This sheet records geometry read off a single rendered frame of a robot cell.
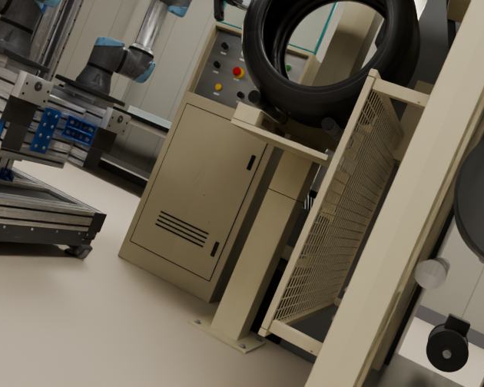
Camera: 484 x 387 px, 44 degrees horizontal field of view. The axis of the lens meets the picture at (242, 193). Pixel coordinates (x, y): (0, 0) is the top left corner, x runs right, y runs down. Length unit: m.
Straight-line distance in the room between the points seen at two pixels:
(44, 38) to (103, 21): 5.15
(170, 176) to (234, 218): 0.40
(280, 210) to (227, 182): 0.53
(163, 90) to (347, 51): 4.62
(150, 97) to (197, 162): 4.08
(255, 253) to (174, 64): 4.73
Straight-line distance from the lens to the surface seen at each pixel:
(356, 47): 2.44
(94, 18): 7.74
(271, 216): 2.39
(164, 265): 2.96
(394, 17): 2.02
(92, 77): 2.62
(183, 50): 6.92
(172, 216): 2.94
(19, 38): 2.27
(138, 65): 2.66
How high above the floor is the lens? 0.67
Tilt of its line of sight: 3 degrees down
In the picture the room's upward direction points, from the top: 23 degrees clockwise
